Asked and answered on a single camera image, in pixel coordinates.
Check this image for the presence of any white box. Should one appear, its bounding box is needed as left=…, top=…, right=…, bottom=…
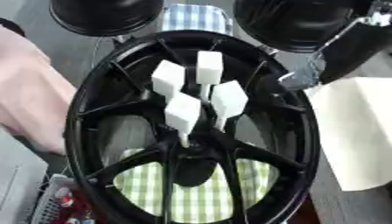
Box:
left=304, top=76, right=392, bottom=193

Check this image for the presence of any black spoked wheel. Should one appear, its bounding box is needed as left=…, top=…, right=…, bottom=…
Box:
left=62, top=30, right=322, bottom=224

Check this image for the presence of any white flat-headed pin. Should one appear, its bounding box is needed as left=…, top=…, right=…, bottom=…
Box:
left=209, top=80, right=251, bottom=131
left=162, top=92, right=204, bottom=148
left=194, top=50, right=226, bottom=102
left=150, top=59, right=187, bottom=100

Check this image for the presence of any black round tyre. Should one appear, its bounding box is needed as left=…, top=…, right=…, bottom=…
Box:
left=47, top=0, right=167, bottom=38
left=231, top=0, right=375, bottom=54

